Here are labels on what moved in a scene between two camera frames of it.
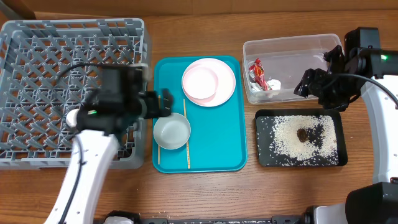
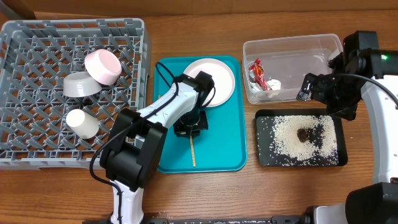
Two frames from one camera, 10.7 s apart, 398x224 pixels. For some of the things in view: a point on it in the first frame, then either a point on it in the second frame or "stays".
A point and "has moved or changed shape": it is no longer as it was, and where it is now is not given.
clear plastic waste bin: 273,68 stays
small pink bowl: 200,82 has moved or changed shape
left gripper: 153,97 → 182,130
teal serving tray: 218,139 stays
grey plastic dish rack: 48,68 stays
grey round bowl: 171,132 has moved or changed shape
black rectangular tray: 301,137 stays
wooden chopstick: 189,165 → 193,151
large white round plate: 226,85 stays
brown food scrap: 302,135 stays
